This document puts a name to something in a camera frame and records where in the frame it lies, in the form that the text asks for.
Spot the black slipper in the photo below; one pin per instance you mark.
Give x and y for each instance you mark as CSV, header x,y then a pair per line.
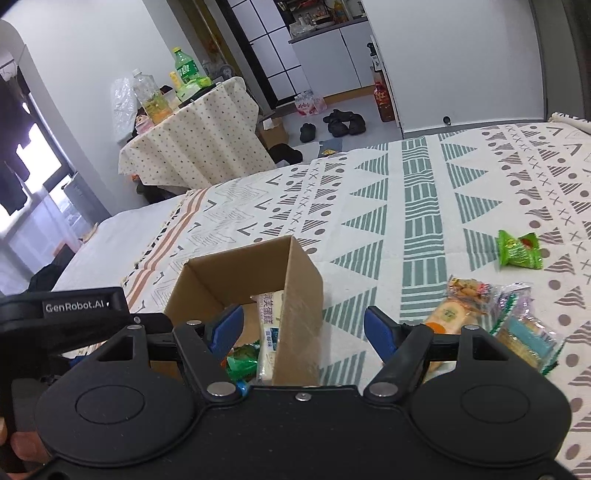
x,y
339,129
339,115
308,133
356,125

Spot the small open cardboard box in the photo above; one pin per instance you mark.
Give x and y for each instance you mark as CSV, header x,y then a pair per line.
x,y
273,133

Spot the white cake packet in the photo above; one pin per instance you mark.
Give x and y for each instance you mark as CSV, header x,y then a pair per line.
x,y
268,350

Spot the black bag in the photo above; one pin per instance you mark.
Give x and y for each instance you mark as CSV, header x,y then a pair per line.
x,y
285,155

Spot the pink toy figure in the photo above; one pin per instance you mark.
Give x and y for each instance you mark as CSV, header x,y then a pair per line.
x,y
143,124

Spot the flat black device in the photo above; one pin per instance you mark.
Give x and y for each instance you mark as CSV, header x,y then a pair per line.
x,y
189,102

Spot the white kitchen cabinet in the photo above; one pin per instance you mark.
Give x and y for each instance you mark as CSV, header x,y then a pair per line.
x,y
332,60

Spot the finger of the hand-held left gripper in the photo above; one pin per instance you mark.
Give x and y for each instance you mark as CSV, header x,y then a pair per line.
x,y
152,323

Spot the white bed sheet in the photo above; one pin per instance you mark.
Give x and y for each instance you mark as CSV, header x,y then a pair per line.
x,y
115,244

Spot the clear bottle yellow liquid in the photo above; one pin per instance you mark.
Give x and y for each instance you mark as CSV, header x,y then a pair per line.
x,y
148,94

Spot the green red-cornered snack packet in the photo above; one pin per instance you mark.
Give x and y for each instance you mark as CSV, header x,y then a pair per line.
x,y
519,250

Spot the small yellow bottle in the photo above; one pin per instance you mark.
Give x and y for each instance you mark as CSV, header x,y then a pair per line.
x,y
174,79

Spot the clear teal biscuit packet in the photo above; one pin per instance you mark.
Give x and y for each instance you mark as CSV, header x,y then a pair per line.
x,y
526,333

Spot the green soda bottle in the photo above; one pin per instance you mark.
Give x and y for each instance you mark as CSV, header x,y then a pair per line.
x,y
184,69

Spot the round yellow cracker packet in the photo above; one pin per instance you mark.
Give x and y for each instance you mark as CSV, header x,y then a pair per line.
x,y
450,318

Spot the large red label bottle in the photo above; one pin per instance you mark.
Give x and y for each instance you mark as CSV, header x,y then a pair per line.
x,y
384,104

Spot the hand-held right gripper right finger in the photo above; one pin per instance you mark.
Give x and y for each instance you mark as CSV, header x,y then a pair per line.
x,y
381,334

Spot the small white fan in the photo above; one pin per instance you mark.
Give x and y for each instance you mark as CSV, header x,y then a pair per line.
x,y
219,71

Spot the brown cardboard box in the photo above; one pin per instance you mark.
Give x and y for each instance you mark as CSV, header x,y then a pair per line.
x,y
300,323

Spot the pink water bottle pack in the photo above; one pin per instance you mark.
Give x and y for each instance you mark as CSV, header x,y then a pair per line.
x,y
310,104

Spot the spray bottle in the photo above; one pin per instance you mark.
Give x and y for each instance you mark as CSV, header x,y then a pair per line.
x,y
374,55

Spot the black framed glass door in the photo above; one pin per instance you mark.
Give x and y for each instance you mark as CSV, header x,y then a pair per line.
x,y
272,50

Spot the person's left hand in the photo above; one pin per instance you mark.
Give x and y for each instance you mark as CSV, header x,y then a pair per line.
x,y
27,446

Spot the dark green snack packet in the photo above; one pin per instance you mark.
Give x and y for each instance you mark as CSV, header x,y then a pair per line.
x,y
242,364

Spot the clear brown pastry packet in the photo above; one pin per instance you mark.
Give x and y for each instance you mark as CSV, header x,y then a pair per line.
x,y
468,290

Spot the dark clothes on line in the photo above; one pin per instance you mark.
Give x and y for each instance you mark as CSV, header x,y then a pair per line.
x,y
11,152

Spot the green tissue pack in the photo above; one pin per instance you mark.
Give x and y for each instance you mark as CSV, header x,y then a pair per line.
x,y
195,86

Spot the kitchen shelf rack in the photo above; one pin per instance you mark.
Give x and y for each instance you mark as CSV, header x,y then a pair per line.
x,y
318,11

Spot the pile of dark clothes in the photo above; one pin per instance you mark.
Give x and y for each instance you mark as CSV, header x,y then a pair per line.
x,y
51,270

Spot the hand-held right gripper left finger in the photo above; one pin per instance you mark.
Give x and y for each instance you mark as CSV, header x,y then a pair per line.
x,y
226,330

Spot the grey storage bin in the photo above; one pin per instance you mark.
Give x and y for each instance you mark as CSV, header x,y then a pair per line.
x,y
85,207

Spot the blue floor cloth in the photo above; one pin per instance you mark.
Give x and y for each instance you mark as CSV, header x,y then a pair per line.
x,y
330,147

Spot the white plastic bag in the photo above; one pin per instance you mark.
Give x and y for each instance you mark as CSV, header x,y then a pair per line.
x,y
123,106

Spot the dark clothes under table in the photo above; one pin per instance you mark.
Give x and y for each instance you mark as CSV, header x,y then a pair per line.
x,y
154,191

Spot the small table with dotted cloth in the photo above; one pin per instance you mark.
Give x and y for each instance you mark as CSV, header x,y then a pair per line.
x,y
194,134

